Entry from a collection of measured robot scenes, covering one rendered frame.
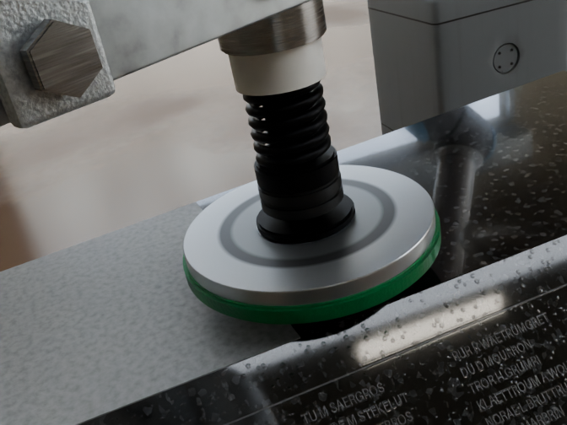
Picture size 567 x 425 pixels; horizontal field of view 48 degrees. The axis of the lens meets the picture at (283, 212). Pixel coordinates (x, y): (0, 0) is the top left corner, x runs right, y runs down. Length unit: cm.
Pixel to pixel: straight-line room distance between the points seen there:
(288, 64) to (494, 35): 133
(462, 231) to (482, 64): 117
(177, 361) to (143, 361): 3
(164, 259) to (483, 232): 31
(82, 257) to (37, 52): 44
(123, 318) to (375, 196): 24
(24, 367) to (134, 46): 32
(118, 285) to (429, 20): 122
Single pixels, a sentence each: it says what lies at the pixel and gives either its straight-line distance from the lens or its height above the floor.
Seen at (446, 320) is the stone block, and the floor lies 83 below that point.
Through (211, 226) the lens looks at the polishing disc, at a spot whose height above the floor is 91.
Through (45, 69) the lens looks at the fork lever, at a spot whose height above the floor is 111.
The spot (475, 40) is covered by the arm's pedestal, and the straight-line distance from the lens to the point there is 172.
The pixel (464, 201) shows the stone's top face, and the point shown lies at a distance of 66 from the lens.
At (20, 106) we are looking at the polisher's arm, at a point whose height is 110.
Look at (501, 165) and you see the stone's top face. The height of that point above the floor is 85.
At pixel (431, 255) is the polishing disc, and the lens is 50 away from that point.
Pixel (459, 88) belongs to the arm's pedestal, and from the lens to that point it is 173.
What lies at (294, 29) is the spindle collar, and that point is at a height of 107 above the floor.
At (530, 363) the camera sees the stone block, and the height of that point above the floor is 79.
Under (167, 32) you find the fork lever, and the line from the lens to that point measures 36.
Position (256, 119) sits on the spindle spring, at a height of 100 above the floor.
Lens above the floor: 116
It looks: 27 degrees down
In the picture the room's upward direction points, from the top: 11 degrees counter-clockwise
